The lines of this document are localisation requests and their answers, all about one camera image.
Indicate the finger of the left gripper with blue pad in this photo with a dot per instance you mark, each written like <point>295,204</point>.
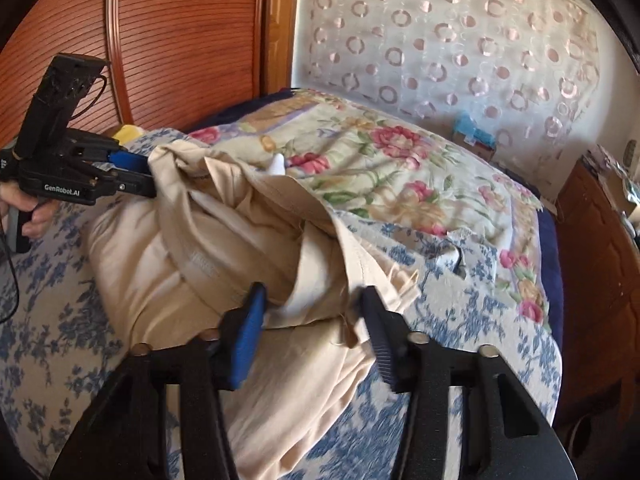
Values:
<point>129,161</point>

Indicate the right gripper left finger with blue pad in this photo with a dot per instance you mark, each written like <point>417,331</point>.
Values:
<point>240,331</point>

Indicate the circle patterned sheer curtain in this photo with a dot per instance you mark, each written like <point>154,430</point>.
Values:
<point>523,71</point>

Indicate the colourful floral quilt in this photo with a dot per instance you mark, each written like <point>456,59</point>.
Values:
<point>400,179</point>

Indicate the yellow plush toy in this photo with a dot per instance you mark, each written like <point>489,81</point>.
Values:
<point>127,134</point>

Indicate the blue plastic bag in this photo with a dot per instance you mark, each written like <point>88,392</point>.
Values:
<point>471,133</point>

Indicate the cardboard box on sideboard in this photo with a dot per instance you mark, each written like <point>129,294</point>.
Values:
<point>614,188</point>

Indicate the long wooden sideboard cabinet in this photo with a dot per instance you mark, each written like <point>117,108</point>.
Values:
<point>600,273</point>

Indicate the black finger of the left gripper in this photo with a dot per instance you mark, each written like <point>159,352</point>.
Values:
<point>134,183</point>

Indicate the blue floral white mattress pad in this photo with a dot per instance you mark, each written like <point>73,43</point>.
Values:
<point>472,231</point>

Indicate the person's left hand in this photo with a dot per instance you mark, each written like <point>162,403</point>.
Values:
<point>42,212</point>

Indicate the white sock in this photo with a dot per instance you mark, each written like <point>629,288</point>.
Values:
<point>277,166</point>

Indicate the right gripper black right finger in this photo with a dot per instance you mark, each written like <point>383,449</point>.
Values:
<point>389,338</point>

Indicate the dark blue bed sheet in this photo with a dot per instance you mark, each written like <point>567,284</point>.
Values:
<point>550,269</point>

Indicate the beige printed t-shirt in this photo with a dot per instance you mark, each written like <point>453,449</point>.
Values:
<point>172,266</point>

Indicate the wooden louvred wardrobe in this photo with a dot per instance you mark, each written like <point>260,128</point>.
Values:
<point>171,63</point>

